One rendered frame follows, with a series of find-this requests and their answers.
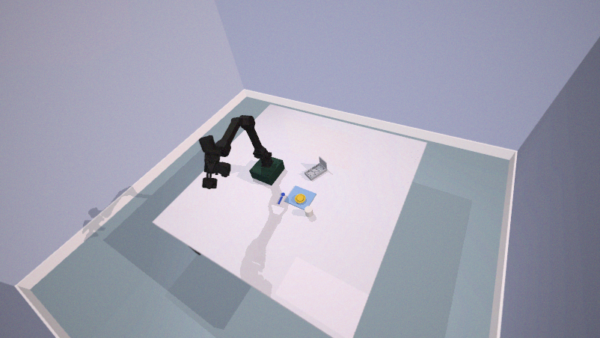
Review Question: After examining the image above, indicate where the light blue flat mat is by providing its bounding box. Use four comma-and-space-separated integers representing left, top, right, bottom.
284, 186, 316, 210

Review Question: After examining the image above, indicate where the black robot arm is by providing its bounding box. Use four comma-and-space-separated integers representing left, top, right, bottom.
199, 115, 273, 177

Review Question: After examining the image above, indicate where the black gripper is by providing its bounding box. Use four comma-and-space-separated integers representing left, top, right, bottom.
202, 149, 221, 189

